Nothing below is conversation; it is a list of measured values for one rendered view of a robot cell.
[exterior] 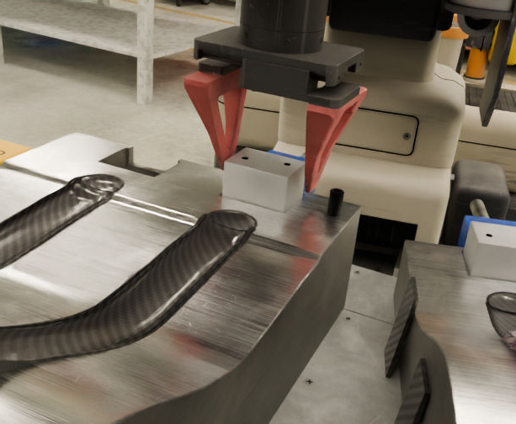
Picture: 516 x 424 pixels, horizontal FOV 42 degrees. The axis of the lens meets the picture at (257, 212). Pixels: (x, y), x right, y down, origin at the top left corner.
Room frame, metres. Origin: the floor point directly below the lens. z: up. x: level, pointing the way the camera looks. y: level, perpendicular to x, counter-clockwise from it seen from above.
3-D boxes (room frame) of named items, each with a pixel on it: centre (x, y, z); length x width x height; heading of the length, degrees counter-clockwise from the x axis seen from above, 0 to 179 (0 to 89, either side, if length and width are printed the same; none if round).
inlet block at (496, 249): (0.49, -0.19, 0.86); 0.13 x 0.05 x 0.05; 174
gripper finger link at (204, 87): (0.47, 0.01, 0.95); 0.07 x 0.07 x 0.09; 67
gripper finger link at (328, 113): (0.45, -0.02, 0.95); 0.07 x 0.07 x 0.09; 67
